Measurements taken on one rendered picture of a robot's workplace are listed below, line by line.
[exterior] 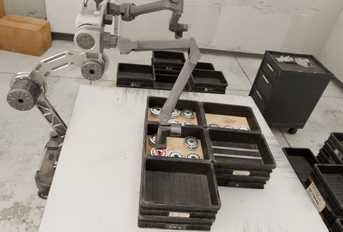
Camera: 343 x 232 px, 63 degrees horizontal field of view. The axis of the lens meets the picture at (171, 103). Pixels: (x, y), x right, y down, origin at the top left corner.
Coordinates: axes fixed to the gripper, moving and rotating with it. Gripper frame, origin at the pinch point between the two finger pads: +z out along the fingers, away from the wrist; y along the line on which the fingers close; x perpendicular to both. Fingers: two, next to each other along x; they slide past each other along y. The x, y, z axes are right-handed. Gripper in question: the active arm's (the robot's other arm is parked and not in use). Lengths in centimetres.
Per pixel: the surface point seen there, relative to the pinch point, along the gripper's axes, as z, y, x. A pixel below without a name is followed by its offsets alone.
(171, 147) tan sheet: 6.1, 10.6, -9.0
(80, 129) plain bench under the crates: 19, 34, 53
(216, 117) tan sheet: 6, 46, -45
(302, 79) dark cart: 10, 129, -154
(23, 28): 51, 257, 179
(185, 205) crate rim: -4.2, -38.0, -12.0
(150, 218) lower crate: 8.3, -38.2, 3.2
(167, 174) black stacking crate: 6.1, -11.0, -5.5
